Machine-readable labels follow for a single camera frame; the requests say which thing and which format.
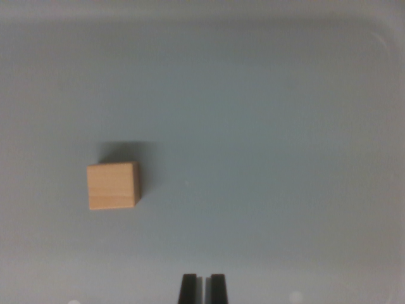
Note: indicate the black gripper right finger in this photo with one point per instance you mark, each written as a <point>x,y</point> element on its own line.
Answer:
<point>219,291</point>

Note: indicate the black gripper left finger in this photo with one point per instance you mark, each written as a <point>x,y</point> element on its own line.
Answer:
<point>189,291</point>

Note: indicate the light wooden cube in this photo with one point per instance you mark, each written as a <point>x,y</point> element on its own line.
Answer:
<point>110,186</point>

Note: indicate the white plastic tray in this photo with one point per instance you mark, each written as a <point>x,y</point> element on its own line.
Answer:
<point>253,126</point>

